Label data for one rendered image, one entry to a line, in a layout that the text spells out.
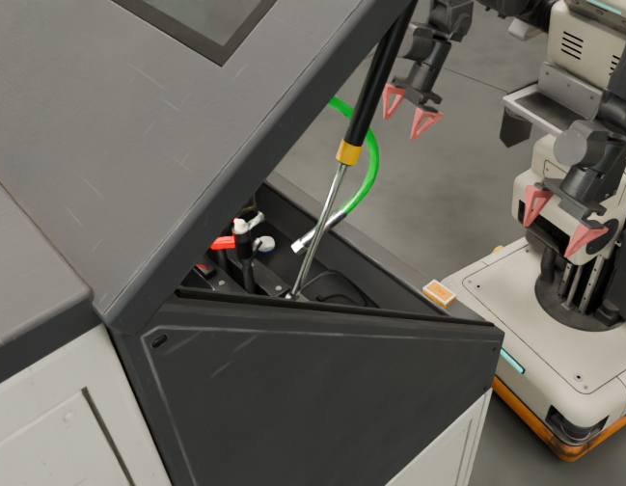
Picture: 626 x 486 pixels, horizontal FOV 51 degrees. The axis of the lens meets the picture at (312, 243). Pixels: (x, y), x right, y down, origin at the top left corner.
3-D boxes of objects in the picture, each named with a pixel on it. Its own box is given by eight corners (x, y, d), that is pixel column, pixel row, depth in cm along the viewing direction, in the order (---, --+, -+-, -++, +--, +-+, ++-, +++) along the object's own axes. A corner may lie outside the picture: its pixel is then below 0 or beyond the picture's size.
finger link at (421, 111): (408, 143, 136) (426, 101, 132) (388, 127, 141) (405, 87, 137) (429, 146, 141) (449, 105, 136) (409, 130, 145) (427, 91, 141)
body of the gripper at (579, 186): (583, 218, 107) (608, 179, 103) (536, 186, 113) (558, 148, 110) (602, 219, 111) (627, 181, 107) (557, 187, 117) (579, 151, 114)
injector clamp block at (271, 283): (296, 340, 122) (290, 285, 112) (254, 370, 118) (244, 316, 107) (196, 249, 141) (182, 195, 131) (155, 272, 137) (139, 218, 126)
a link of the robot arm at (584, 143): (663, 115, 101) (617, 92, 107) (628, 107, 94) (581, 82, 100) (619, 181, 107) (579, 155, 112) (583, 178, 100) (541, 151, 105)
